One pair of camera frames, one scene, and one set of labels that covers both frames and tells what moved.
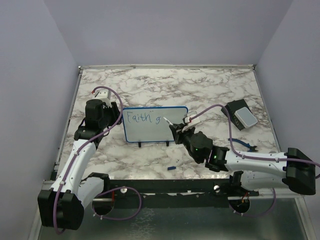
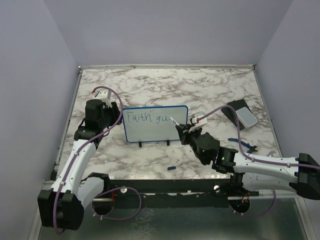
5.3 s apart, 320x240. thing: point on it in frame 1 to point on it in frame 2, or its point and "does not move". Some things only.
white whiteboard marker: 168,121 to 174,121
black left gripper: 115,112 does not move
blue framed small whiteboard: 146,124 does not move
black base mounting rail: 202,193 does not move
